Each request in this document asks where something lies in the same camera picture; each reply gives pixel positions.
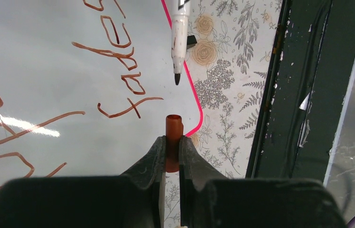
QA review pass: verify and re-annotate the whiteboard marker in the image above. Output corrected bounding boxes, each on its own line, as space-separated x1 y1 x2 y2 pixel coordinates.
168 0 191 85

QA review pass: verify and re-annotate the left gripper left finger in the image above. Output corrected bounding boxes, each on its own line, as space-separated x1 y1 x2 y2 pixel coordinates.
0 136 166 228

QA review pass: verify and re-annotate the pink framed whiteboard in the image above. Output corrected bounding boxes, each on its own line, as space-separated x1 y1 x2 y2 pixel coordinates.
0 0 203 187

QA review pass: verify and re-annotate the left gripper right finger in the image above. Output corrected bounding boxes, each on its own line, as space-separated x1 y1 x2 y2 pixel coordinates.
179 136 346 228

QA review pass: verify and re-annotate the brown marker cap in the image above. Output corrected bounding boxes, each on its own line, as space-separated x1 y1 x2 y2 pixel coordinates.
165 114 184 173

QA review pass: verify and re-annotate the floral patterned table mat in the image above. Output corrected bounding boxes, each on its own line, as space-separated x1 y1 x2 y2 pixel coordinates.
163 0 287 228

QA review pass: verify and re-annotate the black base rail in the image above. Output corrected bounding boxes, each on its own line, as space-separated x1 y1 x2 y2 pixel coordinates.
246 0 355 181

